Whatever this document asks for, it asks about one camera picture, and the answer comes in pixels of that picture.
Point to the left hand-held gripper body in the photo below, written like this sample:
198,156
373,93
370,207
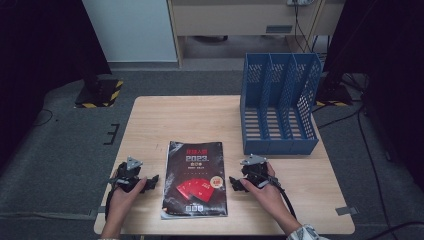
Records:
125,175

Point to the blue perforated file rack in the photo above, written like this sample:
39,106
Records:
278,143

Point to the grey tape strip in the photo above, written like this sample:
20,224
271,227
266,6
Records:
98,211
346,210

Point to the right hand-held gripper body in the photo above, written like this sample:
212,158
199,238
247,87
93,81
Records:
255,170

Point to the black metal stand striped base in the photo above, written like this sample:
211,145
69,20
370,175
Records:
333,95
100,94

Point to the white wall power socket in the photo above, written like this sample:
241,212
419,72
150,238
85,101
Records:
300,2

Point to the black curtain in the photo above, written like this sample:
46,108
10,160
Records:
393,66
40,50

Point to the person's left hand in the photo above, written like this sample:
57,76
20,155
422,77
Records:
121,201

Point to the beige office desk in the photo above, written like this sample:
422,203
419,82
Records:
233,18

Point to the person's right hand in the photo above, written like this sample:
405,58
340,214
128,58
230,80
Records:
270,198

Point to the white partition panel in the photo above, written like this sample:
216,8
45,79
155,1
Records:
130,30

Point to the patterned sleeve cuff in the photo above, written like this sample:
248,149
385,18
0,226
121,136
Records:
305,233

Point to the black glossy magazine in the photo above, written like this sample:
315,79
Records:
195,180

